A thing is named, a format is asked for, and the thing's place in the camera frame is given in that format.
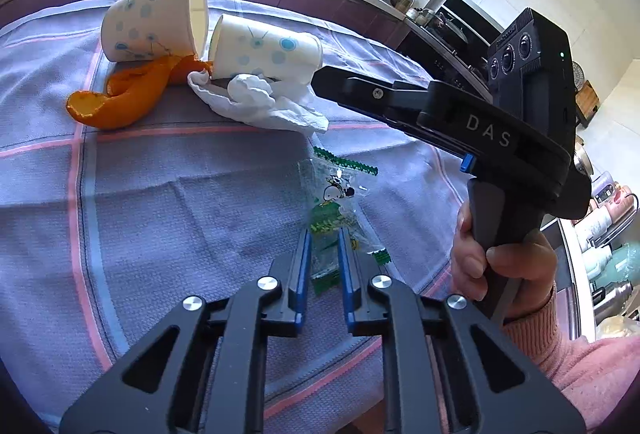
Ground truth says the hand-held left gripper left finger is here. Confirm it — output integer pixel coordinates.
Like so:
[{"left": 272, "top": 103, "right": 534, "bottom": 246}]
[{"left": 59, "top": 228, "right": 313, "bottom": 434}]

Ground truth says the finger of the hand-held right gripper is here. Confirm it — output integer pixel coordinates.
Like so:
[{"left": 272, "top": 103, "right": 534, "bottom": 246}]
[
  {"left": 365, "top": 109, "right": 473, "bottom": 161},
  {"left": 311, "top": 65, "right": 436, "bottom": 126}
]

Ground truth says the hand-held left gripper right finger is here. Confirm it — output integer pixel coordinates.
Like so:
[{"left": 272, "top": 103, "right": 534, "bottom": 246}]
[{"left": 337, "top": 228, "right": 586, "bottom": 434}]

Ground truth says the clear green-edged wrapper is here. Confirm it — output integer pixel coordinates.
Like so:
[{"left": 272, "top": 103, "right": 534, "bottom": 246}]
[{"left": 297, "top": 145, "right": 393, "bottom": 296}]

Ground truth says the white tissue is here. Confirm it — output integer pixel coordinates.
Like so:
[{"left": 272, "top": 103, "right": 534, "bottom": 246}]
[{"left": 187, "top": 69, "right": 329, "bottom": 135}]

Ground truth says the dotted white paper cup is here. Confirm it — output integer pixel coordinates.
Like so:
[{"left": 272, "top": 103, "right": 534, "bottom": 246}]
[
  {"left": 207, "top": 14, "right": 323, "bottom": 83},
  {"left": 101, "top": 0, "right": 209, "bottom": 65}
]

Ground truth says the large orange peel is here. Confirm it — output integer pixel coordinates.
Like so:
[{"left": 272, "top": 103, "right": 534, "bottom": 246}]
[{"left": 66, "top": 55, "right": 216, "bottom": 131}]

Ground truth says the person's right forearm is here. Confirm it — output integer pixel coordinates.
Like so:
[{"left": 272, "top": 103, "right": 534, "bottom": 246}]
[{"left": 500, "top": 284, "right": 640, "bottom": 434}]

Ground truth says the person's right hand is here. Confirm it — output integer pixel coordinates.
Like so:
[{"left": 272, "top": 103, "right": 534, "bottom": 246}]
[{"left": 450, "top": 201, "right": 558, "bottom": 330}]

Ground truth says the black cooktop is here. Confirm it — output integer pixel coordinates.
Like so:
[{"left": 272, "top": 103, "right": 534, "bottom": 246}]
[{"left": 400, "top": 0, "right": 506, "bottom": 85}]

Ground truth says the blue plaid tablecloth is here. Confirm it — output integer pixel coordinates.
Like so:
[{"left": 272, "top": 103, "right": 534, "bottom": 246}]
[{"left": 0, "top": 0, "right": 481, "bottom": 434}]

